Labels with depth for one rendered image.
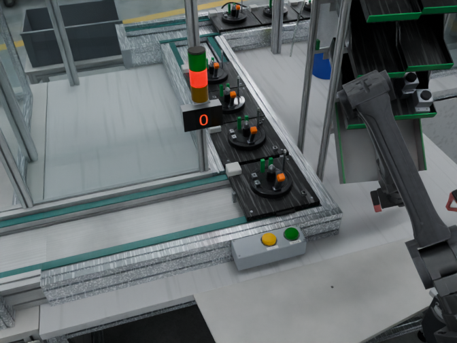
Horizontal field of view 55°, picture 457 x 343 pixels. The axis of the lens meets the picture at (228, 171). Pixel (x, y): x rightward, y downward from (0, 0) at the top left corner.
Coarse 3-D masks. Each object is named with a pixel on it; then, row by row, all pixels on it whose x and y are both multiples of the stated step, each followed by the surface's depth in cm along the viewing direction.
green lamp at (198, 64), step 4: (204, 52) 120; (188, 56) 120; (192, 56) 119; (196, 56) 119; (200, 56) 119; (204, 56) 120; (188, 60) 121; (192, 60) 120; (196, 60) 119; (200, 60) 120; (204, 60) 121; (188, 64) 122; (192, 64) 120; (196, 64) 120; (200, 64) 120; (204, 64) 121; (192, 68) 121; (196, 68) 121; (200, 68) 121; (204, 68) 122
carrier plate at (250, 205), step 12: (288, 156) 155; (252, 168) 150; (288, 168) 150; (240, 180) 146; (300, 180) 145; (240, 192) 142; (252, 192) 142; (300, 192) 141; (312, 192) 141; (240, 204) 139; (252, 204) 137; (264, 204) 137; (276, 204) 137; (288, 204) 137; (300, 204) 137; (312, 204) 138; (252, 216) 134; (264, 216) 135
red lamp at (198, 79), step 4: (192, 72) 122; (196, 72) 122; (200, 72) 122; (204, 72) 123; (192, 76) 123; (196, 76) 123; (200, 76) 123; (204, 76) 123; (192, 80) 124; (196, 80) 123; (200, 80) 124; (204, 80) 124; (192, 84) 125; (196, 84) 124; (200, 84) 124; (204, 84) 125
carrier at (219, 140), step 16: (208, 128) 167; (224, 128) 168; (240, 128) 164; (256, 128) 165; (272, 128) 168; (224, 144) 161; (240, 144) 157; (256, 144) 157; (272, 144) 160; (224, 160) 154; (240, 160) 154; (256, 160) 155
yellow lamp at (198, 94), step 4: (192, 88) 126; (196, 88) 125; (200, 88) 125; (204, 88) 126; (192, 92) 127; (196, 92) 126; (200, 92) 126; (204, 92) 126; (192, 96) 128; (196, 96) 127; (200, 96) 127; (204, 96) 127; (208, 96) 130; (192, 100) 129; (196, 100) 128; (200, 100) 128; (204, 100) 128
